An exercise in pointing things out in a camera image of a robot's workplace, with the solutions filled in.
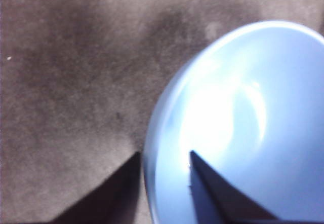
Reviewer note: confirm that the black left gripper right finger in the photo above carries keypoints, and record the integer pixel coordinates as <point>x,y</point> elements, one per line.
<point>215,196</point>

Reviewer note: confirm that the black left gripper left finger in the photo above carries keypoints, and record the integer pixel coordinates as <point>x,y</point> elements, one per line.
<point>111,196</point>

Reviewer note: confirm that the blue bowl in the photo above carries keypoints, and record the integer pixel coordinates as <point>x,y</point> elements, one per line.
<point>253,107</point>

